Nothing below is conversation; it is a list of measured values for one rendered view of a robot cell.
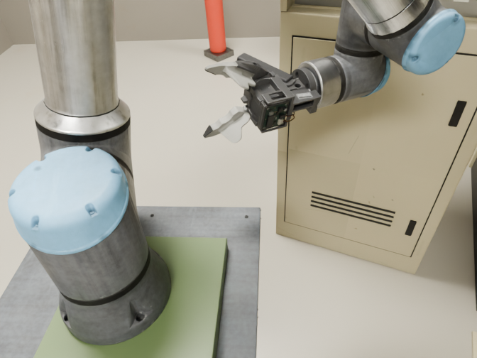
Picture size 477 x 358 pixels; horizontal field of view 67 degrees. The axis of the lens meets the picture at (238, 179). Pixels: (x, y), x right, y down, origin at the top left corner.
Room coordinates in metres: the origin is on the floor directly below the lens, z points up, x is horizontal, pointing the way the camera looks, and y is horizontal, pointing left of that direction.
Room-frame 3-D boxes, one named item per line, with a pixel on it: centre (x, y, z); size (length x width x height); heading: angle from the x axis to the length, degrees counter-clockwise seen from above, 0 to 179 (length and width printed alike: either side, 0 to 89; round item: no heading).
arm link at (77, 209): (0.37, 0.23, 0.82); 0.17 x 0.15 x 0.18; 13
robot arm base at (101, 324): (0.36, 0.23, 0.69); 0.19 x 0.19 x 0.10
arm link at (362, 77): (0.65, -0.24, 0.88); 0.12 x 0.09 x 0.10; 113
